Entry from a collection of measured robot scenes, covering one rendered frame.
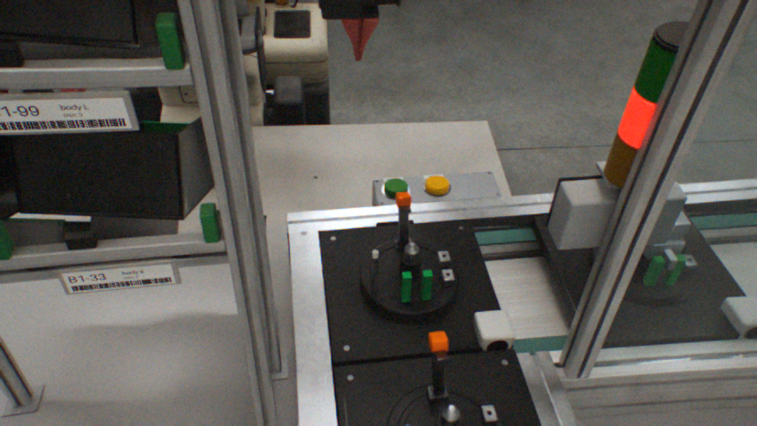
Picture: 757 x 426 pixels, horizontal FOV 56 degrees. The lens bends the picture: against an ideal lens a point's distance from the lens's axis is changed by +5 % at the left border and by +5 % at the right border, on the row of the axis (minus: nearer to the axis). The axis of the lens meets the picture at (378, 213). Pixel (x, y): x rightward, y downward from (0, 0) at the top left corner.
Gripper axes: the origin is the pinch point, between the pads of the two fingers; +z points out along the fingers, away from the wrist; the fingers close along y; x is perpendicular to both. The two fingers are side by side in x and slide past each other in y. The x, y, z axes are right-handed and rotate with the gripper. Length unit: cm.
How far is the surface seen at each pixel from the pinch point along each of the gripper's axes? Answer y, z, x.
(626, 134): 22.2, -7.9, -32.0
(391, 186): 5.9, 26.1, 2.4
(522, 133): 85, 121, 140
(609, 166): 22.1, -3.4, -31.3
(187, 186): -18.6, -8.2, -35.7
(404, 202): 5.3, 17.0, -11.8
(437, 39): 64, 119, 220
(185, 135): -18.2, -12.0, -33.7
